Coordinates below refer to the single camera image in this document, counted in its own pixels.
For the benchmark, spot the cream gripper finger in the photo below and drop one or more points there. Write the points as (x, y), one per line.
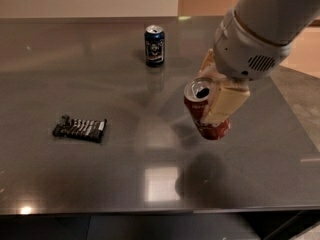
(208, 67)
(224, 99)

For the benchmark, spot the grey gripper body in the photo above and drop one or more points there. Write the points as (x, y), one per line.
(245, 49)

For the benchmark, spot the red coke can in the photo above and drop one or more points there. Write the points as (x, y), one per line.
(196, 100)

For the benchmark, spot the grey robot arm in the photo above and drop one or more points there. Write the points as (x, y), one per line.
(276, 21)

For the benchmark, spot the blue soda can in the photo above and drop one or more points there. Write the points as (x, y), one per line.
(154, 38)

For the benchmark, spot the black snack bar wrapper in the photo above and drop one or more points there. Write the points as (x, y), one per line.
(82, 129)

